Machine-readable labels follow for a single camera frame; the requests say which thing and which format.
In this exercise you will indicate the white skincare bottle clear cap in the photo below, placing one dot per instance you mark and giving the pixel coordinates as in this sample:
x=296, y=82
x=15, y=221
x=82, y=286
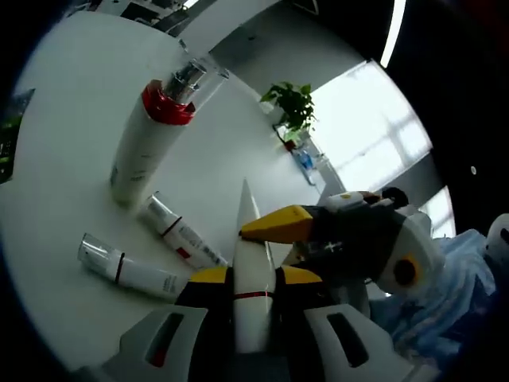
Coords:
x=187, y=235
x=139, y=272

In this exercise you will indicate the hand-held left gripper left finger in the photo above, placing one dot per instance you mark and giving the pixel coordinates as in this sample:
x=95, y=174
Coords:
x=167, y=338

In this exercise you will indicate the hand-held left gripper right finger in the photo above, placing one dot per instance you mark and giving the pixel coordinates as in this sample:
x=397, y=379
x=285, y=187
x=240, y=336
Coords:
x=318, y=342

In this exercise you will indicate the white skincare tube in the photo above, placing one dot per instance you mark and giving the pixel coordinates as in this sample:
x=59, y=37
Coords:
x=252, y=270

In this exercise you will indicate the blue label bottle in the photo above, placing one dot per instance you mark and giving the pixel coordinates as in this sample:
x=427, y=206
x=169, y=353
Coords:
x=307, y=161

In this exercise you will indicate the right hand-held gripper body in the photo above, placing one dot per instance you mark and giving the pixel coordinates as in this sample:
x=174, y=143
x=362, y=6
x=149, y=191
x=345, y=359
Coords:
x=370, y=246

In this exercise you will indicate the black green foil sachet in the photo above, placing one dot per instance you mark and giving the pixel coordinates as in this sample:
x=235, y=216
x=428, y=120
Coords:
x=12, y=139

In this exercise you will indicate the green potted plant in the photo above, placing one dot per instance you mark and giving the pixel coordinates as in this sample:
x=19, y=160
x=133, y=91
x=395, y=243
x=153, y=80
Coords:
x=292, y=107

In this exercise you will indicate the white skincare bottle red collar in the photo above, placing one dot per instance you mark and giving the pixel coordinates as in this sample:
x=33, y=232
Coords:
x=147, y=139

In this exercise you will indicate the white chest device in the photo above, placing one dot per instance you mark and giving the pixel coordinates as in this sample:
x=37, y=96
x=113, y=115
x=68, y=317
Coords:
x=499, y=238

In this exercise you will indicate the light blue patterned shirt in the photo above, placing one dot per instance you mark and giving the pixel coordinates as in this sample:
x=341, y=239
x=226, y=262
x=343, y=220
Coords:
x=437, y=318

